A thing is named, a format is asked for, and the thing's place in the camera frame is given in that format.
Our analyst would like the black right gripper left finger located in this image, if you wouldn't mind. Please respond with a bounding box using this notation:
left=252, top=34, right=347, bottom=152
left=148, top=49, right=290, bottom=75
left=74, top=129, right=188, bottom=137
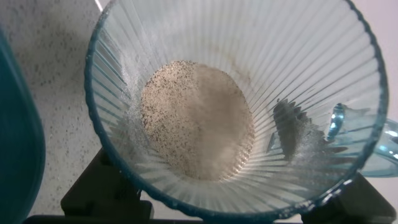
left=60, top=147, right=155, bottom=218

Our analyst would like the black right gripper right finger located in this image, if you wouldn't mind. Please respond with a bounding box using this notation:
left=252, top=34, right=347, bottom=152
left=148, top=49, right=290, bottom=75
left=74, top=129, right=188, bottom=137
left=300, top=172, right=397, bottom=224

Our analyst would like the beige powder pile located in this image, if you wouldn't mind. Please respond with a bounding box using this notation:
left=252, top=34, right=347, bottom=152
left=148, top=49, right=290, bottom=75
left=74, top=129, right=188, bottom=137
left=139, top=60, right=256, bottom=182

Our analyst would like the clear ribbed cup with handle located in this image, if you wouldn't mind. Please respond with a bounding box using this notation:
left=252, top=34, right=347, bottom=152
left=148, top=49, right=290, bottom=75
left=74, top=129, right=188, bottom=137
left=83, top=0, right=398, bottom=223

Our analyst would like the teal plastic basin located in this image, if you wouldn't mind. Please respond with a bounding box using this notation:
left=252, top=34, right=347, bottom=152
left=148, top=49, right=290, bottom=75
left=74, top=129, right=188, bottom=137
left=0, top=27, right=47, bottom=224

